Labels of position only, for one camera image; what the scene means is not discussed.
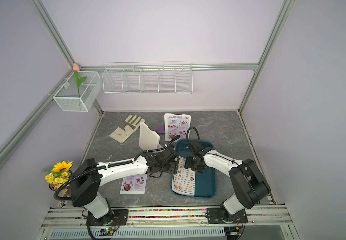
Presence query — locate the white menu holder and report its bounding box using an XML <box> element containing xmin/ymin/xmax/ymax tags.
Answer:
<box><xmin>139</xmin><ymin>122</ymin><xmax>162</xmax><ymax>151</ymax></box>
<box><xmin>163</xmin><ymin>113</ymin><xmax>191</xmax><ymax>143</ymax></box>

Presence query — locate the pink artificial tulip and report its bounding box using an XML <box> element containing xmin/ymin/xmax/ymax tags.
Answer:
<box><xmin>73</xmin><ymin>63</ymin><xmax>87</xmax><ymax>98</ymax></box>

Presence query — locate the purple pink spoon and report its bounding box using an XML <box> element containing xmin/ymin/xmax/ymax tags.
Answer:
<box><xmin>155</xmin><ymin>125</ymin><xmax>165</xmax><ymax>135</ymax></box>

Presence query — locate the yellow sunflower bouquet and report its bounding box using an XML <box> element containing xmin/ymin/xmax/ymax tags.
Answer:
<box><xmin>42</xmin><ymin>161</ymin><xmax>73</xmax><ymax>191</ymax></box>

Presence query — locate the red special menu sheet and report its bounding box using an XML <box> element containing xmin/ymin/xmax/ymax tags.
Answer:
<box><xmin>120</xmin><ymin>175</ymin><xmax>148</xmax><ymax>195</ymax></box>

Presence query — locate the yellow header menu sheet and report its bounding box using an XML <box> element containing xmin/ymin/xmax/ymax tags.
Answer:
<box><xmin>172</xmin><ymin>157</ymin><xmax>196</xmax><ymax>197</ymax></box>

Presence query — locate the special menu in rear holder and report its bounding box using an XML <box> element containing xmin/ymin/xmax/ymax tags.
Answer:
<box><xmin>166</xmin><ymin>115</ymin><xmax>189</xmax><ymax>140</ymax></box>

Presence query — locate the white wire wall rack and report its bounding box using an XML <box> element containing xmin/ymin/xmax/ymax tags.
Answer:
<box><xmin>103</xmin><ymin>62</ymin><xmax>193</xmax><ymax>95</ymax></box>

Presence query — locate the teal plastic tray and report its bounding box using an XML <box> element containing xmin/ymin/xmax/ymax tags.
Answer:
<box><xmin>171</xmin><ymin>140</ymin><xmax>216</xmax><ymax>199</ymax></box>

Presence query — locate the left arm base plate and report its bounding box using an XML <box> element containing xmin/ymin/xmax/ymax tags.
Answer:
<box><xmin>88</xmin><ymin>209</ymin><xmax>129</xmax><ymax>226</ymax></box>

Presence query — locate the white mesh wall basket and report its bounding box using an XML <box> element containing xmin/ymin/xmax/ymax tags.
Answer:
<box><xmin>53</xmin><ymin>71</ymin><xmax>103</xmax><ymax>112</ymax></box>

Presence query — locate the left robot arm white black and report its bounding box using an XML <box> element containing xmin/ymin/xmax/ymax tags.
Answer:
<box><xmin>54</xmin><ymin>135</ymin><xmax>180</xmax><ymax>222</ymax></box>

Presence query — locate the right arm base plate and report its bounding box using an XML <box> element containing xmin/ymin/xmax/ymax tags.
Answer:
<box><xmin>204</xmin><ymin>207</ymin><xmax>248</xmax><ymax>224</ymax></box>

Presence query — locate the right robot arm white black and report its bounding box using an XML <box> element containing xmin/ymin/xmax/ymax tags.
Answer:
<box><xmin>185</xmin><ymin>127</ymin><xmax>271</xmax><ymax>223</ymax></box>

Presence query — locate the aluminium front rail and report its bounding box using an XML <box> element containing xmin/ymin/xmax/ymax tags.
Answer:
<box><xmin>36</xmin><ymin>205</ymin><xmax>300</xmax><ymax>240</ymax></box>

